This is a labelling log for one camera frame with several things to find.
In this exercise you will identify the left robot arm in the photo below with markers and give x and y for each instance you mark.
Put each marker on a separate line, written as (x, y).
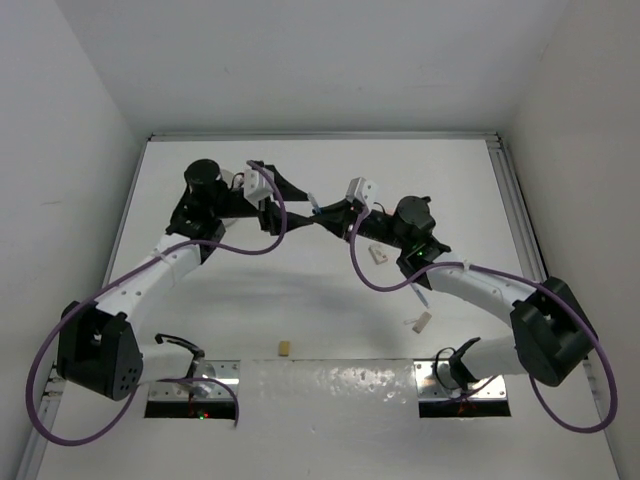
(99, 348)

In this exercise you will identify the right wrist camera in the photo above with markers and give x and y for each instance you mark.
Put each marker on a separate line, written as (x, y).
(362, 192)

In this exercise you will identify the teal gel pen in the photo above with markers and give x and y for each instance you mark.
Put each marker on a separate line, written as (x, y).
(316, 209)

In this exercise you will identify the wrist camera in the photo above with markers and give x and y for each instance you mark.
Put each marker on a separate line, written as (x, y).
(362, 192)
(257, 186)

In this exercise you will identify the beige eraser block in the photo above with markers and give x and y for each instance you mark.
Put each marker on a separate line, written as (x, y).
(421, 322)

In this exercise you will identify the staples box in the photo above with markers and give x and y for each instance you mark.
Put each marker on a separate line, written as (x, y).
(378, 254)

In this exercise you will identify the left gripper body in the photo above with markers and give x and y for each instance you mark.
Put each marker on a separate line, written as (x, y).
(229, 208)

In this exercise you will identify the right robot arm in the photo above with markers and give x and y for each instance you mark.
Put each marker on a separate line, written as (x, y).
(550, 334)

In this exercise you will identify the blue ballpoint pen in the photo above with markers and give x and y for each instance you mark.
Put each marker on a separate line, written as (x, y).
(420, 295)

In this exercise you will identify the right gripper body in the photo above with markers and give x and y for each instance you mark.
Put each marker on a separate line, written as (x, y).
(377, 225)

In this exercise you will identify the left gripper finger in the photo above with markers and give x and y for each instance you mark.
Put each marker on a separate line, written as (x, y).
(275, 223)
(288, 191)

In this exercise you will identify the small yellow eraser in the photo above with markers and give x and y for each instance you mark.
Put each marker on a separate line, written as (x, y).
(284, 348)

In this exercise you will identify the left base plate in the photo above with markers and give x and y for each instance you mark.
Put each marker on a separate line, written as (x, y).
(215, 381)

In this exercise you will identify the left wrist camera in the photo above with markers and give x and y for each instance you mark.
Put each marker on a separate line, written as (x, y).
(257, 186)

